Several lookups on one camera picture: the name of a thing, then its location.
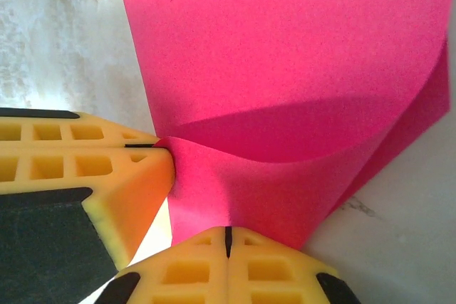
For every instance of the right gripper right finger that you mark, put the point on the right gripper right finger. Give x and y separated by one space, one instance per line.
270 272

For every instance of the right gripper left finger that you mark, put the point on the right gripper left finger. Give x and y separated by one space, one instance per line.
185 272

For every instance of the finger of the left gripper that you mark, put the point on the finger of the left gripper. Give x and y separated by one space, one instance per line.
135 190
107 140

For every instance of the pink square paper sheet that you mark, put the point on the pink square paper sheet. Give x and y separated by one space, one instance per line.
285 51

